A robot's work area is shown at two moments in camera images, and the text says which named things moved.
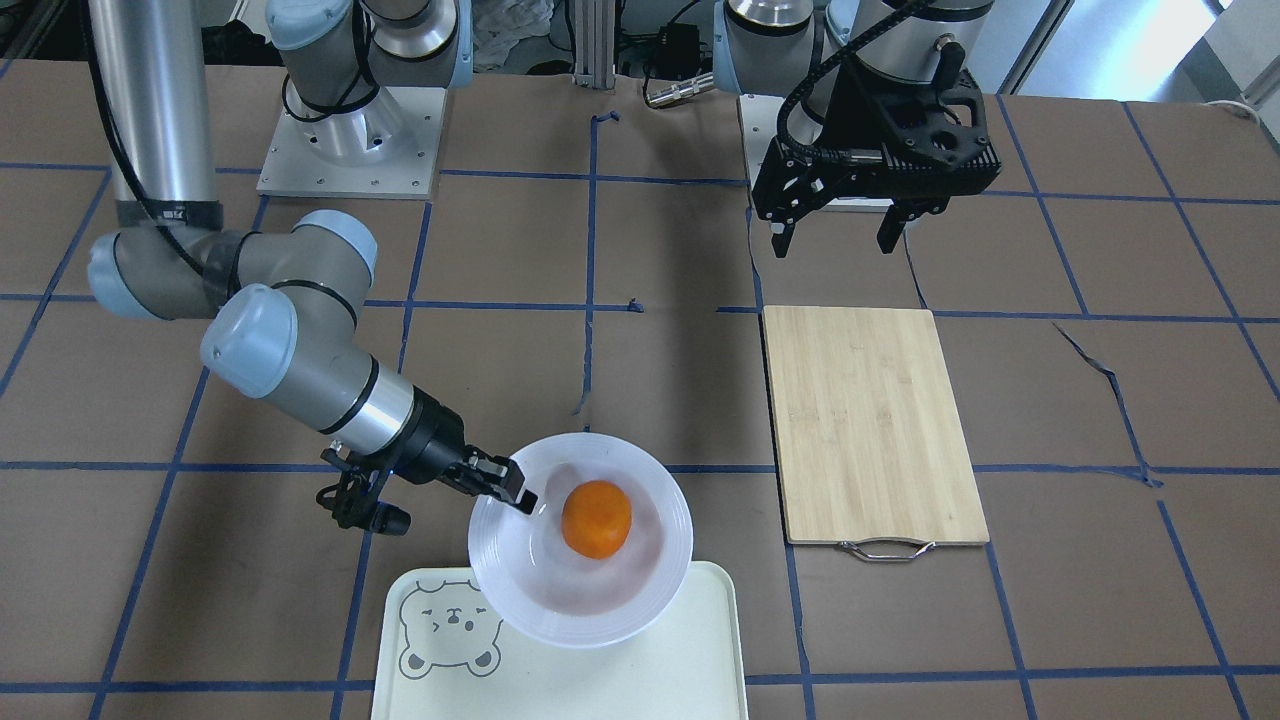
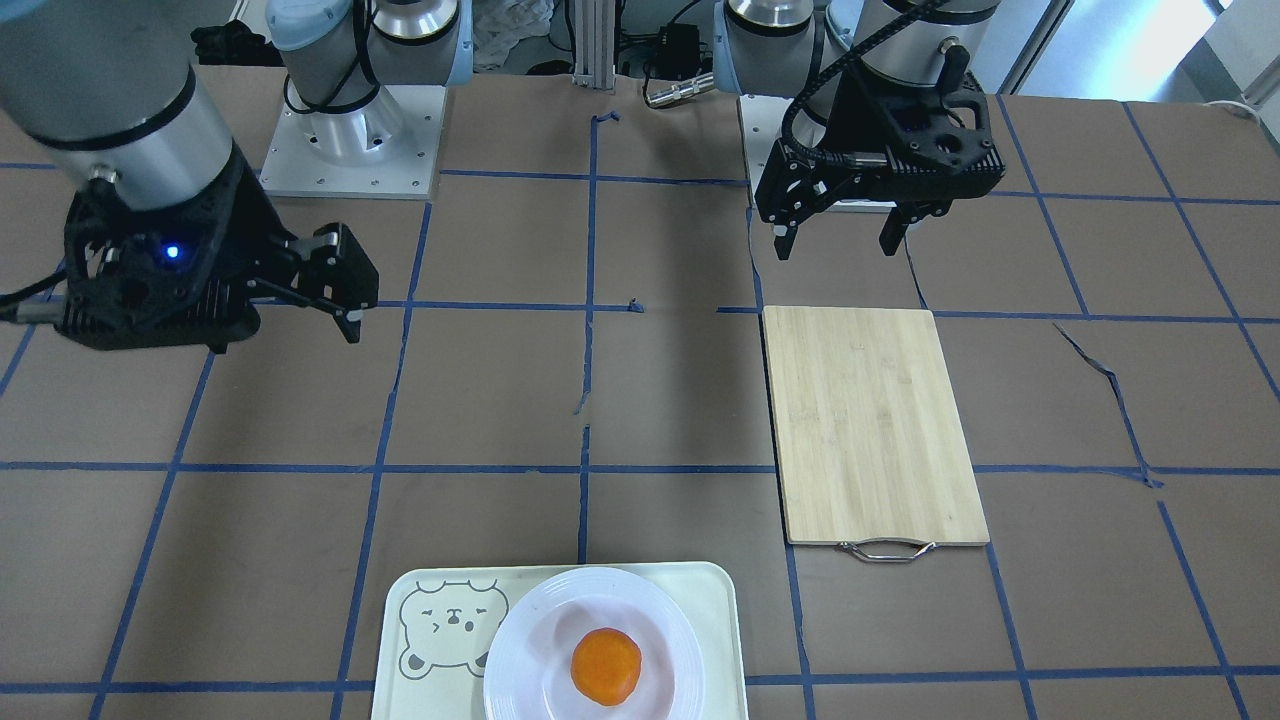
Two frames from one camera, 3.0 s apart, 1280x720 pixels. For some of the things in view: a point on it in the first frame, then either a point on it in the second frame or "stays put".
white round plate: x=540 y=586 → x=528 y=672
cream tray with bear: x=444 y=654 stays put
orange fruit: x=597 y=519 → x=605 y=666
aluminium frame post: x=594 y=43 stays put
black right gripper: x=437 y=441 → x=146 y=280
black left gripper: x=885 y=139 stays put
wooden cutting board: x=871 y=449 stays put
